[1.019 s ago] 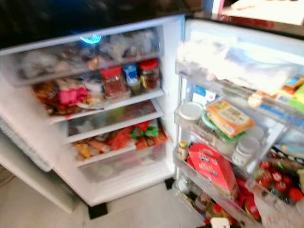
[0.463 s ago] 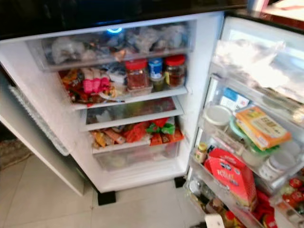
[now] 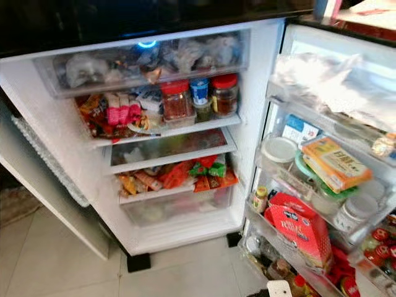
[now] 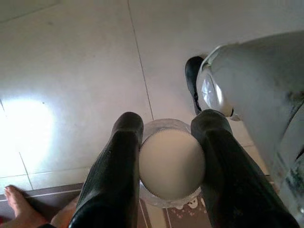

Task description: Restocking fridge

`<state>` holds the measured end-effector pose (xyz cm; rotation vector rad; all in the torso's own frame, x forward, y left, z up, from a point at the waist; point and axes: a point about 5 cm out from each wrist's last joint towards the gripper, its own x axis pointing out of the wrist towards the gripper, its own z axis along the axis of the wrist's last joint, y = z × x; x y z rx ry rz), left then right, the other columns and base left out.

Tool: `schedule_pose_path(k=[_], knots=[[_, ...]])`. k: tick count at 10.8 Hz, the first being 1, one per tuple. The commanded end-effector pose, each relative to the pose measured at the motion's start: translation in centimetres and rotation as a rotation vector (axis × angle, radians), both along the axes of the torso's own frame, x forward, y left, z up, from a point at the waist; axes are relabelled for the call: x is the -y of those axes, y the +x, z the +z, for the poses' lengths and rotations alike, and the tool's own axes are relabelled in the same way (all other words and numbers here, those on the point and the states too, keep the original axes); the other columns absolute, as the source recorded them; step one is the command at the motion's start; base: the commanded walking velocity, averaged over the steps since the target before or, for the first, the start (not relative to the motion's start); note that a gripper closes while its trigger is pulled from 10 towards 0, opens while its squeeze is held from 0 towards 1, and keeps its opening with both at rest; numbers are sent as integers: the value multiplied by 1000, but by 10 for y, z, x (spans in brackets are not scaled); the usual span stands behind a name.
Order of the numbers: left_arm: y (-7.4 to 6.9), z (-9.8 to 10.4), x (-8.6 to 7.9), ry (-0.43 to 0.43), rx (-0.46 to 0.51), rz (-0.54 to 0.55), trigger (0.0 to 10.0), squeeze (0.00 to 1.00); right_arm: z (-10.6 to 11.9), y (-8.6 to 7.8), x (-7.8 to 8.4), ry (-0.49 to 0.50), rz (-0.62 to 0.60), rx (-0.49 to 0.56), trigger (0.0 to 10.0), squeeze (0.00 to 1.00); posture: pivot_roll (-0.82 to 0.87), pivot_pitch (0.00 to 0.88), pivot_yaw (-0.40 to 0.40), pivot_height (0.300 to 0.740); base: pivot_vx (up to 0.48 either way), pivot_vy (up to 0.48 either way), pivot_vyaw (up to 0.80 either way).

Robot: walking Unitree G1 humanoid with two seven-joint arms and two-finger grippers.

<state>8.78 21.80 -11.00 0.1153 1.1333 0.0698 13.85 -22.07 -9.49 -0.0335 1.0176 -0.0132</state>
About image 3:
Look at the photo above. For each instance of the small clear jar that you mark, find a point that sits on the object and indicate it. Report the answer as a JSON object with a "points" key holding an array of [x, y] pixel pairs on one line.
{"points": [[253, 245]]}

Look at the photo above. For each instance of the clear freezer drawer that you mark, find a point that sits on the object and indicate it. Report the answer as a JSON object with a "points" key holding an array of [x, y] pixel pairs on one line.
{"points": [[161, 75]]}

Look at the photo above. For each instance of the clear plastic bag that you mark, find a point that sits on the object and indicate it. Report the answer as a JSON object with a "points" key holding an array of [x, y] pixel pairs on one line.
{"points": [[328, 83]]}

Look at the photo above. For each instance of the white packet blue print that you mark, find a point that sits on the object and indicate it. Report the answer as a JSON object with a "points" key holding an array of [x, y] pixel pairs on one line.
{"points": [[148, 99]]}

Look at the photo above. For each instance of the red cardboard box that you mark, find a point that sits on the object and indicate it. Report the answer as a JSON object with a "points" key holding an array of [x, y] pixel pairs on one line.
{"points": [[300, 232]]}

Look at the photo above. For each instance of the red cap bottle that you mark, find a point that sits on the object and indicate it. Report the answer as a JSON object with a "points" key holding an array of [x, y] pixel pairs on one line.
{"points": [[379, 238]]}

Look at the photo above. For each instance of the green lid container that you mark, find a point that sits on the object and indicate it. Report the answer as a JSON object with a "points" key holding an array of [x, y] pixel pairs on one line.
{"points": [[328, 190]]}

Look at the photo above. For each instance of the gold foil packet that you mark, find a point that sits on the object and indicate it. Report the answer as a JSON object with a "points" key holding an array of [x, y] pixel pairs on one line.
{"points": [[385, 145]]}

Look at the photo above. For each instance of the green red packet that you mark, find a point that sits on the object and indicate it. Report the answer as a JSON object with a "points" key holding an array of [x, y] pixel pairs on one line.
{"points": [[209, 166]]}

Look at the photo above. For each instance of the clear crisper drawer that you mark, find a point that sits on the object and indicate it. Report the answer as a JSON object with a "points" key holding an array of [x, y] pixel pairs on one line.
{"points": [[173, 210]]}

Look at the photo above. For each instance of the red plastic bag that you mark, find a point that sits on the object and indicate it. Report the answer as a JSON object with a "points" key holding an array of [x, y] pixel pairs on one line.
{"points": [[176, 175]]}

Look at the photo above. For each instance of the red flat packet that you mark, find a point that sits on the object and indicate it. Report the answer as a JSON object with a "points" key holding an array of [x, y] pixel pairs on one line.
{"points": [[346, 272]]}

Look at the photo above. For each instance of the brown glass bottle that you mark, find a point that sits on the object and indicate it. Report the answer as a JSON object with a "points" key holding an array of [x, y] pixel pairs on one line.
{"points": [[278, 269]]}

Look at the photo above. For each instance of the large red lid jar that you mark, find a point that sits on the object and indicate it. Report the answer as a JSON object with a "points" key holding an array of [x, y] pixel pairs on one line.
{"points": [[176, 104]]}

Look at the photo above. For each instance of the black fridge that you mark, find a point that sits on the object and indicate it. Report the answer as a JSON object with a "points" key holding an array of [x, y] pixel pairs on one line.
{"points": [[263, 111]]}

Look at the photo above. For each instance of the fridge door with shelves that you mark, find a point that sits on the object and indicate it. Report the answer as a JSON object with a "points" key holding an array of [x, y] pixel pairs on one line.
{"points": [[334, 40]]}

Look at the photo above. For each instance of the tall red lid jar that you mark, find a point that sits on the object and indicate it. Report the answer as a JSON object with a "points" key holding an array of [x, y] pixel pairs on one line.
{"points": [[224, 98]]}

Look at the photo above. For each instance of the wide white lid jar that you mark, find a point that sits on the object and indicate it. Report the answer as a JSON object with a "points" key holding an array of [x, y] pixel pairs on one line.
{"points": [[278, 148]]}

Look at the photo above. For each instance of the clear jar white lid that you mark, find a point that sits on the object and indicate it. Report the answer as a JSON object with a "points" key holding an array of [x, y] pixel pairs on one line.
{"points": [[354, 213]]}

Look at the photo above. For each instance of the orange brown snack pack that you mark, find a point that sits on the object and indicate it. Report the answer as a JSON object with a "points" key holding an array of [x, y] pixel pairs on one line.
{"points": [[93, 117]]}

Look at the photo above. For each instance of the clear chiller drawer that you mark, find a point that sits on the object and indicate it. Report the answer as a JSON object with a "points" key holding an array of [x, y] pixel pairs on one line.
{"points": [[173, 148]]}

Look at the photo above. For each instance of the white frozen food bag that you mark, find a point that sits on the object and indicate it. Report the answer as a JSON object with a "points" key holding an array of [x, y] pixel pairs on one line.
{"points": [[85, 69]]}

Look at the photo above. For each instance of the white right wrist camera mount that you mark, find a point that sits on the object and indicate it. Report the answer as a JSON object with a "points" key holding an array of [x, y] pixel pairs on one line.
{"points": [[278, 289]]}

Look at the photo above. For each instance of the yellow brown sausage pack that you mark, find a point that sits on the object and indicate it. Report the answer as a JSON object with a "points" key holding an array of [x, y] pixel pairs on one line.
{"points": [[139, 184]]}

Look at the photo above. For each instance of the orange packet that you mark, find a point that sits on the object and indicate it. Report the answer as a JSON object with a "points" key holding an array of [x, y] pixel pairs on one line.
{"points": [[219, 182]]}

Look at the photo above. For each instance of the pink snack packet bundle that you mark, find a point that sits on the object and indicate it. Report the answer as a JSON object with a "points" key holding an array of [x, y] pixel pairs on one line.
{"points": [[122, 111]]}

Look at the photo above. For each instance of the blue white carton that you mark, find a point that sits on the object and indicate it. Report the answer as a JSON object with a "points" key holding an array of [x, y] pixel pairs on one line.
{"points": [[300, 130]]}

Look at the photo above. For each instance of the small yellow cap bottle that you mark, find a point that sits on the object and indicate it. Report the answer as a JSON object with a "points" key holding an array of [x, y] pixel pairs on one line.
{"points": [[258, 201]]}

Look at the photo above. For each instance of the brown woven floor mat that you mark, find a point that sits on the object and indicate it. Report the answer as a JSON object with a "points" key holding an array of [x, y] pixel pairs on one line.
{"points": [[18, 207]]}

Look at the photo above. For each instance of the dark green jar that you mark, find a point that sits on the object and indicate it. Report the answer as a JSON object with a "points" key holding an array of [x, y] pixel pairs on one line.
{"points": [[203, 112]]}

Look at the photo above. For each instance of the orange flat box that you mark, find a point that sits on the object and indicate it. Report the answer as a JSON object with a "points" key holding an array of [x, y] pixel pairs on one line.
{"points": [[337, 164]]}

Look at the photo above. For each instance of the grey fridge door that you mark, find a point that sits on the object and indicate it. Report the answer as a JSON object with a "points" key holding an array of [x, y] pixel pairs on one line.
{"points": [[49, 192]]}

